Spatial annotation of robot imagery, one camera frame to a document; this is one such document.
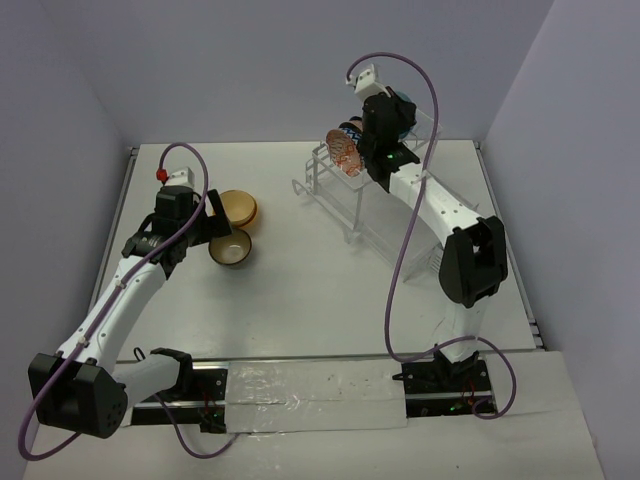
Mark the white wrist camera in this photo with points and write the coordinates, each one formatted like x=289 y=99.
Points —
x=366 y=83
x=183 y=177

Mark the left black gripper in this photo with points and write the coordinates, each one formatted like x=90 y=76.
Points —
x=211 y=220

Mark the yellow orange bowl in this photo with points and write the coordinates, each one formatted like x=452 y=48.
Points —
x=254 y=215

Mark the solid blue bowl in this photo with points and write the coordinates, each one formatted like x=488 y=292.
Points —
x=405 y=111

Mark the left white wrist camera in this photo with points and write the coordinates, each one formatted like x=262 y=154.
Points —
x=183 y=177

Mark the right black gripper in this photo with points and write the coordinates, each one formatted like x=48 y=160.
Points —
x=406 y=113

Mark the orange white patterned bowl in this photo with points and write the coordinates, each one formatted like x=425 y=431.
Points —
x=342 y=146

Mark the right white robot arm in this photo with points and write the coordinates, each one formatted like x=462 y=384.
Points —
x=474 y=259

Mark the silver tape patch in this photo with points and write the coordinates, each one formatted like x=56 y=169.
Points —
x=318 y=395

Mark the cream bowl gold rim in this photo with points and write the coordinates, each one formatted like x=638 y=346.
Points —
x=238 y=206

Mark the black bowl cream inside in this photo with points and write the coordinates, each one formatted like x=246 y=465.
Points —
x=231 y=250

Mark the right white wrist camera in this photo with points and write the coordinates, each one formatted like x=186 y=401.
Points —
x=366 y=83

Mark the aluminium table edge rail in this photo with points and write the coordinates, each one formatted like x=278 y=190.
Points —
x=130 y=166

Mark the white wire dish rack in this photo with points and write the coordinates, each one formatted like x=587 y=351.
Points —
x=369 y=215

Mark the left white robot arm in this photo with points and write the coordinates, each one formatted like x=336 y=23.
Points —
x=76 y=389

